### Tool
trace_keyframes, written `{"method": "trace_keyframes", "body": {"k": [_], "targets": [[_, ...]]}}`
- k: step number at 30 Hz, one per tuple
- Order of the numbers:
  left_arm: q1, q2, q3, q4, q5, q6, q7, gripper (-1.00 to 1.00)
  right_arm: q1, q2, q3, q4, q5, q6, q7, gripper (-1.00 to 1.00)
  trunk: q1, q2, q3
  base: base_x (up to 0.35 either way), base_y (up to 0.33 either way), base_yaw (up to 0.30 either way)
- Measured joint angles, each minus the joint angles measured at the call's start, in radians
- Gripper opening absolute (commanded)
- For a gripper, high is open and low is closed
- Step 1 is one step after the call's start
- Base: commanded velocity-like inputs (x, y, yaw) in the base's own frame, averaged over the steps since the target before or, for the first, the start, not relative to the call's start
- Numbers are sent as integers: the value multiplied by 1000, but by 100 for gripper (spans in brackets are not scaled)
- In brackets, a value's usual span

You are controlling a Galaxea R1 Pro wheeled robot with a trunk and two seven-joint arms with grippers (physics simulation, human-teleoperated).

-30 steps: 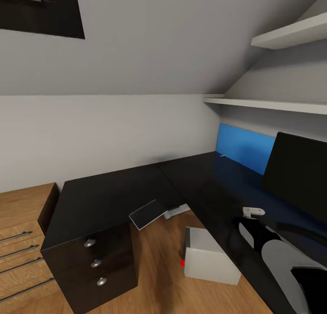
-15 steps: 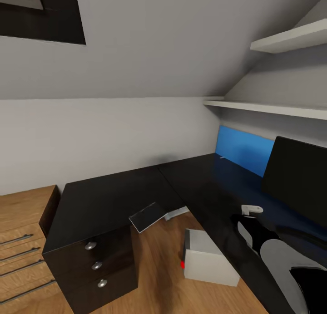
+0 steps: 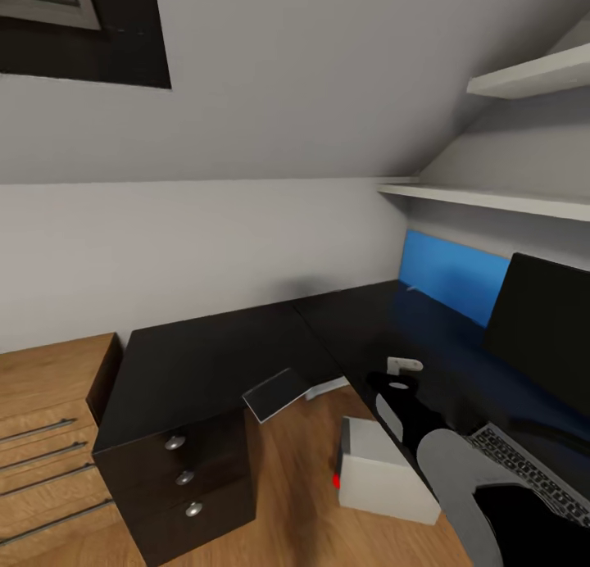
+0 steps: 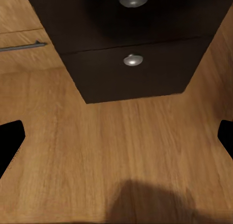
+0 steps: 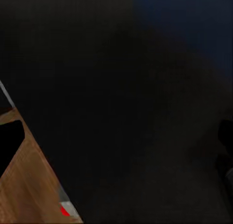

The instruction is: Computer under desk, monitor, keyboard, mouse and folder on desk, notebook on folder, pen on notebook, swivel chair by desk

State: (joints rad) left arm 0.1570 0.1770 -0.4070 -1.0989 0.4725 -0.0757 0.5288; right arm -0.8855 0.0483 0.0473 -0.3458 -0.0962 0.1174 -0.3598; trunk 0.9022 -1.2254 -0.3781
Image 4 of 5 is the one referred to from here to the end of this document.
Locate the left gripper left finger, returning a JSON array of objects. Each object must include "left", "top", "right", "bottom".
[{"left": 0, "top": 120, "right": 25, "bottom": 179}]

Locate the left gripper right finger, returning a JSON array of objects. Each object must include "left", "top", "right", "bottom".
[{"left": 217, "top": 120, "right": 233, "bottom": 159}]

